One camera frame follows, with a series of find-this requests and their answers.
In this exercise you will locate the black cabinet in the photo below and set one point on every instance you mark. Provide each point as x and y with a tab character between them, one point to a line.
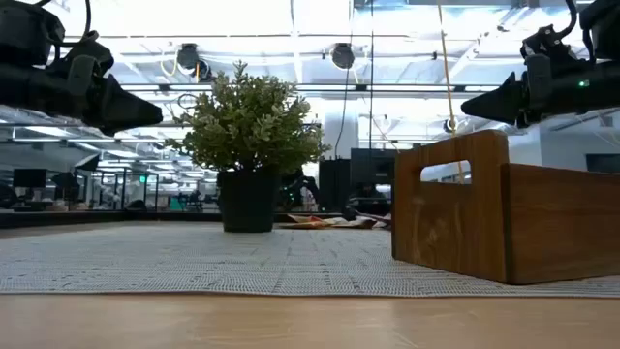
334	184

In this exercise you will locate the wooden compartment box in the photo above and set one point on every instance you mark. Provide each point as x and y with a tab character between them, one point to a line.
455	228

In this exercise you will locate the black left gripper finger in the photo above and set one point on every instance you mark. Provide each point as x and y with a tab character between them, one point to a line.
118	131
126	106

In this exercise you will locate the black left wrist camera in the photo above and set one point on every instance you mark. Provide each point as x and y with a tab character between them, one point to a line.
92	53

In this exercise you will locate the black monitor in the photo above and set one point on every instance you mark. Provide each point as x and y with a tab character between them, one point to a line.
29	178
370	165

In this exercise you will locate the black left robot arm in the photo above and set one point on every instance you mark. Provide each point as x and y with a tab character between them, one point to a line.
24	29

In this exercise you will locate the person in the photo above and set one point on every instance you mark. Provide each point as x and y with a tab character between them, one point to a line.
368	199

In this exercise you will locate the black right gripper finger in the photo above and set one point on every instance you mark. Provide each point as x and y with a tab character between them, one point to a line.
513	124
494	104

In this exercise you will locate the green artificial plant black pot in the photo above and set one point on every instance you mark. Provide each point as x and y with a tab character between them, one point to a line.
249	136

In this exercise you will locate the black aluminium table frame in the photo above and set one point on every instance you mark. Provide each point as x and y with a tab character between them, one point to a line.
97	218

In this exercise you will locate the grey woven placemat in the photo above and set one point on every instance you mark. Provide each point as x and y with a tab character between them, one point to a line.
194	262

